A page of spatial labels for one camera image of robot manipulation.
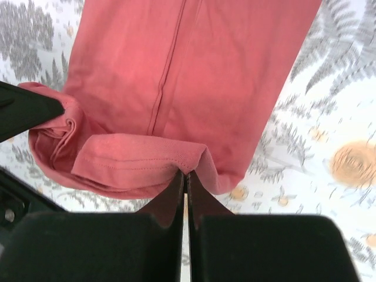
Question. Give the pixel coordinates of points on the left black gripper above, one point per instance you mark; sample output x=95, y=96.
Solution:
x=17, y=200

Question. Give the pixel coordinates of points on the dusty pink t shirt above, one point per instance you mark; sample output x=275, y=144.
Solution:
x=156, y=87

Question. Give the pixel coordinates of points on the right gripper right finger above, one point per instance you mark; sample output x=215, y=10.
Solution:
x=261, y=247

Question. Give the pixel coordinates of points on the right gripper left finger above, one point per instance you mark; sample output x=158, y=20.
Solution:
x=63, y=246

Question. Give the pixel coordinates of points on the floral patterned table mat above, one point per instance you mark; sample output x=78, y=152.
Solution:
x=317, y=152

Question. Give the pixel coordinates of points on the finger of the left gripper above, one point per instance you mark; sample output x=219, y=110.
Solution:
x=22, y=110

